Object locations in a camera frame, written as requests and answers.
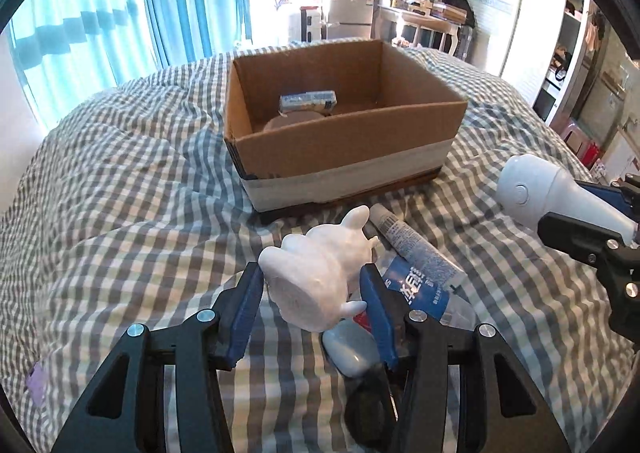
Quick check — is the blue label plastic bottle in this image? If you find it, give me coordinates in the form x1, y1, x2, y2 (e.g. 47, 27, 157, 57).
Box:
380, 255, 477, 330

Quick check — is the black rounded object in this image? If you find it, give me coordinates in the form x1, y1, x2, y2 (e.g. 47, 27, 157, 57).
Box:
346, 373, 401, 449

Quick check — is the white floor appliance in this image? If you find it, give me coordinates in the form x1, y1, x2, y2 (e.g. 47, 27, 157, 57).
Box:
288, 5, 327, 44

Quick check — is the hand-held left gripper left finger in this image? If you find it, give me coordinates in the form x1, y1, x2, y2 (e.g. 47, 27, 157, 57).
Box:
52, 261, 266, 453

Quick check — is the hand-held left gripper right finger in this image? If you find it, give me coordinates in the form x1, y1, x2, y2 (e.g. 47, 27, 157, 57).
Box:
357, 263, 571, 453

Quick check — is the blue striped window curtain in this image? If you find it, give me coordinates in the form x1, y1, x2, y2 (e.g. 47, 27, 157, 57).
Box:
9, 0, 251, 134

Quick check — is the white wardrobe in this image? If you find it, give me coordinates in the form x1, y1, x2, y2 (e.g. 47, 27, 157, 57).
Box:
462, 0, 572, 98

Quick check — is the brown cardboard box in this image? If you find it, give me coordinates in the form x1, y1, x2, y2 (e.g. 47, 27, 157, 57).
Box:
223, 39, 468, 212

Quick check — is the brown tape roll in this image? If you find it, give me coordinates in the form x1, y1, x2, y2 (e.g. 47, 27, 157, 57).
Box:
263, 111, 326, 134

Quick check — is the white handheld electric device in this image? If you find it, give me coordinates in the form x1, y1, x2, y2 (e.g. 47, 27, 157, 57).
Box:
496, 154, 640, 245

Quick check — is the white plaster animal figurine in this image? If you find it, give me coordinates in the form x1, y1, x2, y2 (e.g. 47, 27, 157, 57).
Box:
258, 205, 379, 332

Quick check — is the silver mini fridge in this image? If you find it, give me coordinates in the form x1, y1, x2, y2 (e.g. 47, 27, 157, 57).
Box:
327, 0, 377, 41

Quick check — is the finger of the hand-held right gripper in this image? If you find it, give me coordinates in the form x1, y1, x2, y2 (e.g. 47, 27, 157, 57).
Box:
574, 179, 640, 234
536, 212, 640, 351

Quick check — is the white dressing table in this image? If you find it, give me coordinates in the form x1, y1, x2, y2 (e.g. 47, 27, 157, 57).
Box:
375, 3, 463, 56

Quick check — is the grey white checked blanket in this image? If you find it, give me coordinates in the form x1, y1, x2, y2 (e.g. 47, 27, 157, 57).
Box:
0, 45, 640, 453

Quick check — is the pale blue earbuds case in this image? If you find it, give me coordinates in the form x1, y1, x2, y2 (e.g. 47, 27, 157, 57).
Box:
321, 320, 383, 378

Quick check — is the blue tissue packet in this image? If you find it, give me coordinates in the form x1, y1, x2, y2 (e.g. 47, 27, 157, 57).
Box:
278, 90, 337, 114

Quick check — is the white grey tube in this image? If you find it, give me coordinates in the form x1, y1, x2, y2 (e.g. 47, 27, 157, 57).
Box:
369, 204, 467, 288

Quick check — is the black bag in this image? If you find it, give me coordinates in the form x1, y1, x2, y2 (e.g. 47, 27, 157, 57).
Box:
442, 0, 477, 28

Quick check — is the white open shelf unit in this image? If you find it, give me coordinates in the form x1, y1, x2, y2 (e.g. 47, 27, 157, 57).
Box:
532, 0, 601, 128

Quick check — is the small purple object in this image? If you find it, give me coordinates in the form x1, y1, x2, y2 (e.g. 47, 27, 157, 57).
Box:
27, 363, 49, 407

